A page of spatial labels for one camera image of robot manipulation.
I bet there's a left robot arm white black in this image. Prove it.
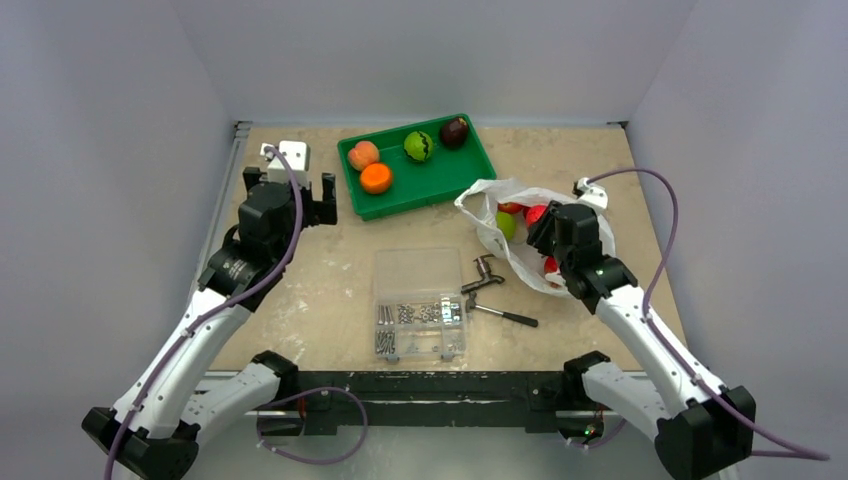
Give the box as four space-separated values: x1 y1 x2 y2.
82 167 338 479

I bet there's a green plastic tray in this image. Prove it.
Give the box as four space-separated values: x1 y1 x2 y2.
337 113 497 221

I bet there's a black base bar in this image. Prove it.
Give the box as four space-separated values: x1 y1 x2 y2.
254 371 604 439

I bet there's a clear plastic screw box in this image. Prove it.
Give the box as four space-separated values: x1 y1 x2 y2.
373 247 468 363

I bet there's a fake dark red fruit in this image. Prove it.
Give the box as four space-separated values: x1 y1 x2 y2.
438 116 470 149

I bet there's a small black-handled hammer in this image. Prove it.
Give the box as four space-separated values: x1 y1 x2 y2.
466 291 539 328

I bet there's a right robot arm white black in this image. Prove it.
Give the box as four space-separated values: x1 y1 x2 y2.
527 201 756 479

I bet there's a fake green apple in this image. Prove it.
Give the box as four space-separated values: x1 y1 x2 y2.
495 211 517 242

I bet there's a fake orange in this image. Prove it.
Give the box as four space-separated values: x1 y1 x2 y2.
359 162 394 195

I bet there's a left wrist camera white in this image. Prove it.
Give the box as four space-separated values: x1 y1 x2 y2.
260 140 311 187

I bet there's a white plastic bag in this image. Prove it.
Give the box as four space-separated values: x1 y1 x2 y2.
455 178 635 304

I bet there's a fake red apple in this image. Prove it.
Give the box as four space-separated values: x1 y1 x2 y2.
524 205 547 229

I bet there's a fake green cracked fruit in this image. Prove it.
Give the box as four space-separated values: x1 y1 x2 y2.
403 130 435 163

